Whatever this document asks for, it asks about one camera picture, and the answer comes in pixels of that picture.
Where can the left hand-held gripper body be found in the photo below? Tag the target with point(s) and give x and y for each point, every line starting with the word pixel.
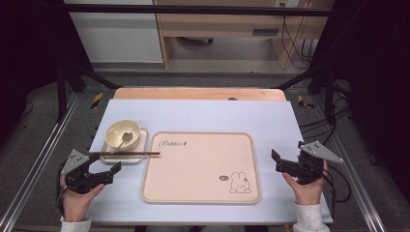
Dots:
pixel 77 180

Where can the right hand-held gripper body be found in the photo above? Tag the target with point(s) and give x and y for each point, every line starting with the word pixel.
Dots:
pixel 311 167

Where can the small white square plate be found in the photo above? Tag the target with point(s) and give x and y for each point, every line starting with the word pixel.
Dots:
pixel 129 159

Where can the cream bowl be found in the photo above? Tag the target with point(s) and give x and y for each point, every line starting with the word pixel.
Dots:
pixel 116 130

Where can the metal spoon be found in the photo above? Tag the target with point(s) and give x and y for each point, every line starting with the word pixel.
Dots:
pixel 127 136

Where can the beige tray with rabbit print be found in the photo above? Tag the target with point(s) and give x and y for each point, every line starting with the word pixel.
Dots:
pixel 199 167

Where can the person's left hand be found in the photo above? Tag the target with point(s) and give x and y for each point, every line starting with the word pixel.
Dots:
pixel 75 204

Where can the person's right hand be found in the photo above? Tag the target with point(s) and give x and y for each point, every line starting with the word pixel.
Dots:
pixel 306 195

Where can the yellow and black tape marker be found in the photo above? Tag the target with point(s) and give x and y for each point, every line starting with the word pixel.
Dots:
pixel 96 100
pixel 303 101

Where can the wooden table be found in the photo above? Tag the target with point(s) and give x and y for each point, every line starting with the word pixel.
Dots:
pixel 193 93

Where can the black curtain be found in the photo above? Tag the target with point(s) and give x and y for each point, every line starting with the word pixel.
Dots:
pixel 377 64
pixel 29 48

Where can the grey label on desk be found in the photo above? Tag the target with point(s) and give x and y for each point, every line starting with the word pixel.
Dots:
pixel 265 32

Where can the white cabinet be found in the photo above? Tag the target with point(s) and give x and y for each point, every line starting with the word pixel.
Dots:
pixel 116 35

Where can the light wooden desk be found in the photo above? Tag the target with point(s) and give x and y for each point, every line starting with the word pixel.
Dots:
pixel 219 27

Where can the aluminium rail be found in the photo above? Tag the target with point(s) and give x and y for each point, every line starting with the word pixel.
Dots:
pixel 38 158
pixel 354 180

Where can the black metal frame leg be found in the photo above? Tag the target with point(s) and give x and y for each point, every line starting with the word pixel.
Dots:
pixel 322 83
pixel 77 80

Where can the black horizontal frame bar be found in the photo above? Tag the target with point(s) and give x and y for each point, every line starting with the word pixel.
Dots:
pixel 193 10

